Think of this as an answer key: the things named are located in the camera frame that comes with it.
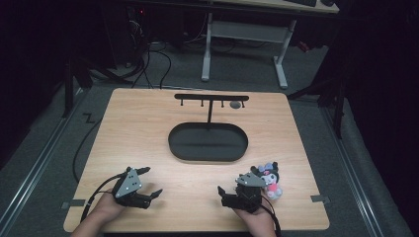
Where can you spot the person's right hand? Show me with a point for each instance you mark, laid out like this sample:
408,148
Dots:
255,219

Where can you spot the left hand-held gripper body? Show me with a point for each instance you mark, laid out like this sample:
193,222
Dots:
129,186

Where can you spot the person's left hand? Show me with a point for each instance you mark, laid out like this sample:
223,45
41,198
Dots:
108,207

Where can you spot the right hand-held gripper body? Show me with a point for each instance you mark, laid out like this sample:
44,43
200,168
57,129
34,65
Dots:
247,196

